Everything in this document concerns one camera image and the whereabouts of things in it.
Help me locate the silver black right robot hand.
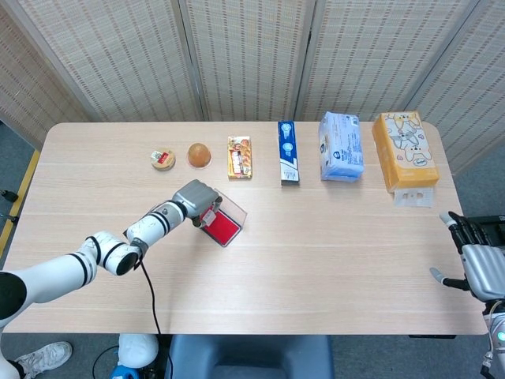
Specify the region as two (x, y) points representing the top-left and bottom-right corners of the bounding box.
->
(428, 211), (505, 301)

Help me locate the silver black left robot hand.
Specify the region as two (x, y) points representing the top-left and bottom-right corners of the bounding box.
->
(172, 179), (223, 229)

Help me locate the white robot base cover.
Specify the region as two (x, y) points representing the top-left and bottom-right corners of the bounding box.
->
(117, 334), (159, 370)

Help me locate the brown bun in wrapper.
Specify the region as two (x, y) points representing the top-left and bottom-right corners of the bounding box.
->
(186, 141), (212, 170)

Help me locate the red ink pad clear lid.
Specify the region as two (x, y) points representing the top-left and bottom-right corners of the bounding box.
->
(199, 188), (249, 249)

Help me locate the yellow snack box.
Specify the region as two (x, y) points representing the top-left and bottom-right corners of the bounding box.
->
(226, 135), (254, 182)

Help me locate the blue white toothpaste box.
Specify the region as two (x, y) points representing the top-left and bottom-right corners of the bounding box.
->
(277, 119), (302, 186)

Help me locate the yellow cartoon tissue pack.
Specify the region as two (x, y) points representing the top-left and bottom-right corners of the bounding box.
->
(372, 110), (440, 194)

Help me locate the woven folding screen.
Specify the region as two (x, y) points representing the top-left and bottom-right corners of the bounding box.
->
(0, 0), (505, 174)

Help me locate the light blue tissue pack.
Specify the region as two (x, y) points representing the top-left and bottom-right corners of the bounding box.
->
(318, 111), (366, 182)

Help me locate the blue grey robot torso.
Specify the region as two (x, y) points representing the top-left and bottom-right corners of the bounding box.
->
(163, 334), (335, 379)

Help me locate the yellow floor tape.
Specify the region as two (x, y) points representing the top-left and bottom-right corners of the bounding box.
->
(0, 148), (41, 253)

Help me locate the white sneaker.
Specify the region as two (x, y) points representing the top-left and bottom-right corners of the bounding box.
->
(13, 341), (74, 376)

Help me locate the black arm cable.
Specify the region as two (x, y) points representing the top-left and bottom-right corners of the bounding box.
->
(133, 252), (163, 336)

